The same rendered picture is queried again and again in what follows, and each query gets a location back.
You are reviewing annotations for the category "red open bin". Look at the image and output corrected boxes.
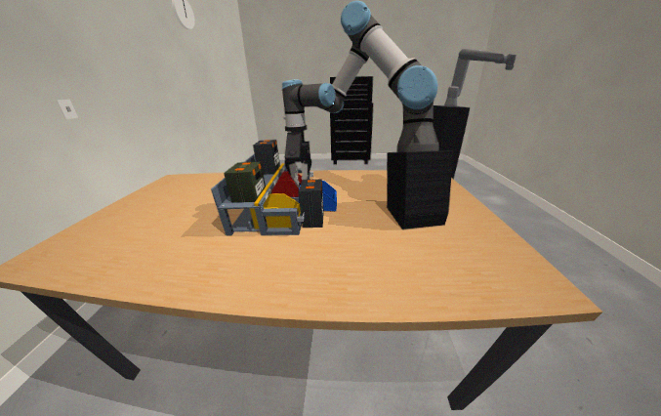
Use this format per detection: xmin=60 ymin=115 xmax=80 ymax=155
xmin=271 ymin=172 xmax=302 ymax=197

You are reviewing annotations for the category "yellow flat bar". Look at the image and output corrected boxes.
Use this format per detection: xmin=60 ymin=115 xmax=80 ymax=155
xmin=254 ymin=163 xmax=284 ymax=206

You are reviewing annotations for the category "blue bin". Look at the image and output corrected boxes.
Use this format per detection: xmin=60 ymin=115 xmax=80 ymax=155
xmin=322 ymin=181 xmax=337 ymax=211

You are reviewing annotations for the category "yellow open bin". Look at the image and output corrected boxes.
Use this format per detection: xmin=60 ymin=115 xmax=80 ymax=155
xmin=250 ymin=193 xmax=301 ymax=229

